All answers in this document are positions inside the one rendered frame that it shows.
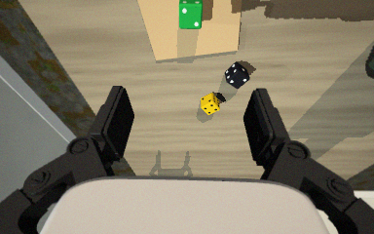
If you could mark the tan flat mat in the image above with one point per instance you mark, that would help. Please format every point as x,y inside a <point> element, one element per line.
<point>219,33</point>

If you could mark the green die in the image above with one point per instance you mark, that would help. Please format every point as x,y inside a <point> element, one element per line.
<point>190,14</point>

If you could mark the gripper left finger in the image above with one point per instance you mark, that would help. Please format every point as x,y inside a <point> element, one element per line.
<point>84,159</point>

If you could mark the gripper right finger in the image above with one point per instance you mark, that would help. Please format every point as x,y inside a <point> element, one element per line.
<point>289,162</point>

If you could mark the yellow die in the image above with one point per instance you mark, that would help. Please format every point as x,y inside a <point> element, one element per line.
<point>210,104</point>

